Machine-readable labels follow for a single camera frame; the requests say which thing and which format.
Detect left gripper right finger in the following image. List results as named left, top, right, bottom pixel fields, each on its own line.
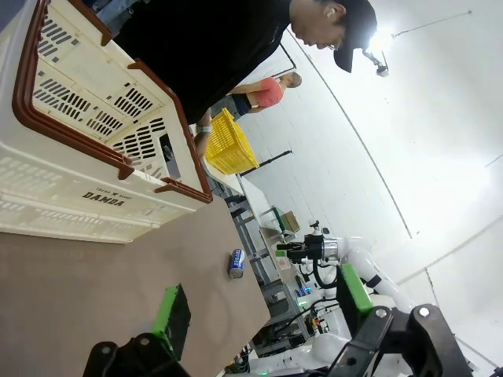
left=325, top=263, right=472, bottom=377

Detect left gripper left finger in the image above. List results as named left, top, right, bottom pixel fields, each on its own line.
left=81, top=282, right=193, bottom=377

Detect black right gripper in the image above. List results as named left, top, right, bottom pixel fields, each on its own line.
left=276, top=231, right=328, bottom=265

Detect blue Pocari Sweat can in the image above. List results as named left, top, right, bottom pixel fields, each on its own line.
left=228, top=247, right=246, bottom=280

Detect yellow plastic basket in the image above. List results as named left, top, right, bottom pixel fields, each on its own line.
left=203, top=107, right=261, bottom=176

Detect person's left hand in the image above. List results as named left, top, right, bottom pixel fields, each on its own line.
left=195, top=133, right=211, bottom=159

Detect small cardboard box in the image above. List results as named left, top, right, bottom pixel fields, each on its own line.
left=280, top=210, right=302, bottom=233

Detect black electronics box green light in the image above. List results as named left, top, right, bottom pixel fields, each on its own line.
left=292, top=274, right=315, bottom=309

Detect white side table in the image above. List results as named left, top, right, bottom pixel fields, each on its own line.
left=202, top=155, right=278, bottom=225

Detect black rod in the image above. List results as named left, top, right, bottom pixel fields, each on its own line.
left=260, top=148, right=294, bottom=167

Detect person in pink shirt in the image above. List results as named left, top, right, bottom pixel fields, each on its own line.
left=210, top=71, right=303, bottom=121

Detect person in black shirt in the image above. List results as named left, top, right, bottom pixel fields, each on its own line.
left=92, top=0, right=378, bottom=126

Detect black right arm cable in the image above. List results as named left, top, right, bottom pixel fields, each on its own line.
left=312, top=258, right=343, bottom=292

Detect aluminium table frame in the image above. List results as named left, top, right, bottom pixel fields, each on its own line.
left=222, top=184, right=276, bottom=287

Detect ceiling mounted camera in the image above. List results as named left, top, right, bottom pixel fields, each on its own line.
left=362, top=46, right=391, bottom=79

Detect cream basket brown handles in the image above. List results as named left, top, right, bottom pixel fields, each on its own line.
left=0, top=0, right=215, bottom=245

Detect ceiling rail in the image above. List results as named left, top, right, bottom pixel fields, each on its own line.
left=391, top=9, right=474, bottom=39

